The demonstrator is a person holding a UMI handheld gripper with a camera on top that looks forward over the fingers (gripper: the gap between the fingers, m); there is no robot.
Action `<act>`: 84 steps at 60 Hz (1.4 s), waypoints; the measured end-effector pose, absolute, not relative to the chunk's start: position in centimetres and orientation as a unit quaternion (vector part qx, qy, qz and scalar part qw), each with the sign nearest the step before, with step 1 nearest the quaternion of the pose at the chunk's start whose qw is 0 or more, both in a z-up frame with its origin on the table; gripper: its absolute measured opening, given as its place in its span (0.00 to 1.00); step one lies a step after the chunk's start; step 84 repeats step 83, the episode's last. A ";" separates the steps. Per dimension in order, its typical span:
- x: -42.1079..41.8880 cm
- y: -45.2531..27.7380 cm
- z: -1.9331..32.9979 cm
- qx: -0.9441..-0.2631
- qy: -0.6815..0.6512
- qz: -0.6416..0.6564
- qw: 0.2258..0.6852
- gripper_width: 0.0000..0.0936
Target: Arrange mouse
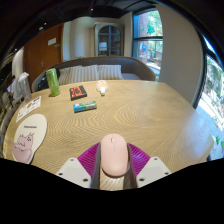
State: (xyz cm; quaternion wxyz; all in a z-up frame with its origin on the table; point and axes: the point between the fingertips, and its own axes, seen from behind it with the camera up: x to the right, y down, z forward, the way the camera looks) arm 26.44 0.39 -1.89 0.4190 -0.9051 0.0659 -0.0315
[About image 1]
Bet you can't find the brown wooden door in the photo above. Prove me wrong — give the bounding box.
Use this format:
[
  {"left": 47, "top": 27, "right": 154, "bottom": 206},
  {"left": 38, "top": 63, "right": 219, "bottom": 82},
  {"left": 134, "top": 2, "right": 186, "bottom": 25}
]
[{"left": 22, "top": 23, "right": 64, "bottom": 88}]

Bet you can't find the striped cushion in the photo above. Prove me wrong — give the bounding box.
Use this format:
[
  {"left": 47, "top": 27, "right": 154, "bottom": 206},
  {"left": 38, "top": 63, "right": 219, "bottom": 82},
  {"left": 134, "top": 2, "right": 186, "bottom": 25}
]
[
  {"left": 97, "top": 64, "right": 125, "bottom": 81},
  {"left": 58, "top": 64, "right": 100, "bottom": 86}
]

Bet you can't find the curved brown sofa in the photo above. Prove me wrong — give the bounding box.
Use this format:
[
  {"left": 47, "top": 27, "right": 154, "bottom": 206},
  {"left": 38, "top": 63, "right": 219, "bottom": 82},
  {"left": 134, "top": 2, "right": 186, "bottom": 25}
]
[{"left": 31, "top": 55, "right": 157, "bottom": 93}]

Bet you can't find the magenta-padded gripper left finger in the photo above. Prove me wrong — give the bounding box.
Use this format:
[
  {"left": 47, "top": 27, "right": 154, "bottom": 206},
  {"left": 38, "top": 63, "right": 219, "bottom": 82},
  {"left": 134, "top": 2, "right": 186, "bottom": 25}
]
[{"left": 56, "top": 142, "right": 102, "bottom": 190}]

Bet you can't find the small white round object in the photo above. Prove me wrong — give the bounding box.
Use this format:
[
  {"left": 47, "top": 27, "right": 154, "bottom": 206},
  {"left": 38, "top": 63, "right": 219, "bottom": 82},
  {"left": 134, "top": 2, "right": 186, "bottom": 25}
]
[{"left": 95, "top": 79, "right": 109, "bottom": 97}]

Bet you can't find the black and red box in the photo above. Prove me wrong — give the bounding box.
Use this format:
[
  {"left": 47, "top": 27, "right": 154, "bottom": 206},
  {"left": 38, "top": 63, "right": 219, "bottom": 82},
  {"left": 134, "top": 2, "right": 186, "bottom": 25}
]
[{"left": 69, "top": 85, "right": 88, "bottom": 101}]

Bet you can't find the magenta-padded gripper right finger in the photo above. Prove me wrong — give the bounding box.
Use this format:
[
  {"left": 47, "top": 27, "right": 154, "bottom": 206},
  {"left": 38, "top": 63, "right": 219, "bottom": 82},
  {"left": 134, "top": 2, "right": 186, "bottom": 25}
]
[{"left": 122, "top": 143, "right": 172, "bottom": 190}]

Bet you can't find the white cartoon mouse pad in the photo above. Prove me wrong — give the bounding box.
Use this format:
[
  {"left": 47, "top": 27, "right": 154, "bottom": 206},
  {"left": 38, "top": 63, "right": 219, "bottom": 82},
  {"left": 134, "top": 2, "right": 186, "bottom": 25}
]
[{"left": 11, "top": 113, "right": 48, "bottom": 165}]

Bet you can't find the green drink can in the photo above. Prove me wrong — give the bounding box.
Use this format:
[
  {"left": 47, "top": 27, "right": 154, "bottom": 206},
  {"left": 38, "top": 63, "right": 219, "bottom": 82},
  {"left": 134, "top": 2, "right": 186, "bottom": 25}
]
[{"left": 45, "top": 67, "right": 62, "bottom": 98}]

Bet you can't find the glass-door cabinet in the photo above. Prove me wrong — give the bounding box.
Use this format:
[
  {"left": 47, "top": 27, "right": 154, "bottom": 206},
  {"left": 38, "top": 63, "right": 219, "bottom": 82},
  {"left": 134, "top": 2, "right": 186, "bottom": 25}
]
[{"left": 93, "top": 21, "right": 125, "bottom": 58}]

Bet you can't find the clear plastic bottle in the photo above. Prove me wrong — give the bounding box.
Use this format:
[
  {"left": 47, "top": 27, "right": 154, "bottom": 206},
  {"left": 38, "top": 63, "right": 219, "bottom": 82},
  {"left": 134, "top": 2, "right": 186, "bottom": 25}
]
[{"left": 17, "top": 71, "right": 33, "bottom": 103}]

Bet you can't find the pink computer mouse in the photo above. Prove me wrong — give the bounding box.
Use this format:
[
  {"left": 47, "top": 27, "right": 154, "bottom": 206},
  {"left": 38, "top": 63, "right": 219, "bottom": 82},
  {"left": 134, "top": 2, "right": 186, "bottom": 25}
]
[{"left": 100, "top": 133, "right": 131, "bottom": 178}]

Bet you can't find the teal and green pack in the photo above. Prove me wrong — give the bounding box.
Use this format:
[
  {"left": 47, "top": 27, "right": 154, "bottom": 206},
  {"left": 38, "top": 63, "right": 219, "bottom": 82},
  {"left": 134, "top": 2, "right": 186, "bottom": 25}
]
[{"left": 73, "top": 100, "right": 98, "bottom": 114}]

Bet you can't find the white printed paper sheet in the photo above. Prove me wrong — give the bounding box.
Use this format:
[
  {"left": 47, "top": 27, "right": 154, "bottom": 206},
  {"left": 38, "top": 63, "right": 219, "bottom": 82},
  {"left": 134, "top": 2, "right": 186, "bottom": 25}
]
[{"left": 15, "top": 95, "right": 42, "bottom": 123}]

